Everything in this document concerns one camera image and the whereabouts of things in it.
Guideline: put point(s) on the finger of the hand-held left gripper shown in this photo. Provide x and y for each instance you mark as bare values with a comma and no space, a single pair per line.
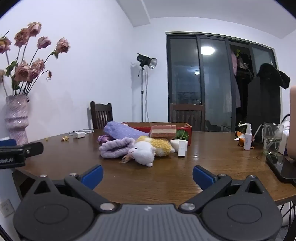
8,142
27,148

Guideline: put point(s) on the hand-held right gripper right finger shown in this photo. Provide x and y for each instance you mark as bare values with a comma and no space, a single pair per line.
202,177

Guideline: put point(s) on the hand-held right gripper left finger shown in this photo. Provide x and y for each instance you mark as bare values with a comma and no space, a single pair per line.
93,176

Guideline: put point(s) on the light purple towel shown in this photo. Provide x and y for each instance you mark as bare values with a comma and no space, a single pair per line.
114,148

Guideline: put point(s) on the pink satin pouch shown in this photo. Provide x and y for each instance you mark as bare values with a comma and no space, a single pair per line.
104,139

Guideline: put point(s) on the white wedge sponge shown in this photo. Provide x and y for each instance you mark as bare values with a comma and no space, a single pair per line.
174,144

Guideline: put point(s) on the red cardboard box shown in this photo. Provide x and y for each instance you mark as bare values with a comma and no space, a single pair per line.
186,131

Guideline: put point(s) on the yellow plush toy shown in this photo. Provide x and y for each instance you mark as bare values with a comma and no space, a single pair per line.
161,144

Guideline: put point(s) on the lavender towel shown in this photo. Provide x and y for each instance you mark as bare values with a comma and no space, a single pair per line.
122,131

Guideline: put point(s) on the white sheep plush toy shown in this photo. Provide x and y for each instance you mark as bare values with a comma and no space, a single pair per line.
144,153

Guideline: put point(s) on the pink layered sponge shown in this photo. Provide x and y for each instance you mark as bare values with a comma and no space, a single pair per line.
163,131

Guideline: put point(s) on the purple ceramic vase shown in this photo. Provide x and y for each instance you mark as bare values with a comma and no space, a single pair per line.
17,115

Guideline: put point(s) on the small white box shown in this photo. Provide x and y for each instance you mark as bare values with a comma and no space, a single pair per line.
182,149

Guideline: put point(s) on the fallen dried petals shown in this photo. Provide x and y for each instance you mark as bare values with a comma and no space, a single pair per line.
64,138

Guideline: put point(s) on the white charger plug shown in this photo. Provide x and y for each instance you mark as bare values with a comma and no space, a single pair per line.
79,134

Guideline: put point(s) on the orange packet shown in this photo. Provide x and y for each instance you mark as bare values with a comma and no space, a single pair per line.
240,139

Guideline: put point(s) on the white spray bottle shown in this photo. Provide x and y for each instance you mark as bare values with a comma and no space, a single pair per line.
247,139

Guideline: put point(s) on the dark wooden chair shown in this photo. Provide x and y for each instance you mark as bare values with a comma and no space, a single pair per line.
101,115
187,115

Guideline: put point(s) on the dried pink rose bouquet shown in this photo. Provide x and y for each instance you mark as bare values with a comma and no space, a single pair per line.
22,71

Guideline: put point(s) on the clear glass cup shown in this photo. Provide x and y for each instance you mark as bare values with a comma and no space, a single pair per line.
272,141

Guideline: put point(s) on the black smartphone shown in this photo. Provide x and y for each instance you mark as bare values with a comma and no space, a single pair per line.
283,168

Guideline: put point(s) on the hanging clothes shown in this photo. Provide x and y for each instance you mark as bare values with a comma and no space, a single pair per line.
234,88

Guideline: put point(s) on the black draped jacket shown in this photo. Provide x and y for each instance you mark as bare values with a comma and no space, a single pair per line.
263,104

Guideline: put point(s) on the sliding glass door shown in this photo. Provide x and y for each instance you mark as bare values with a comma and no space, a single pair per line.
185,69

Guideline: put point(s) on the studio light on stand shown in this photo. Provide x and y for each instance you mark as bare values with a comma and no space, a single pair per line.
143,59

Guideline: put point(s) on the white wall socket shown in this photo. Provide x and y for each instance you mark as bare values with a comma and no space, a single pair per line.
7,207

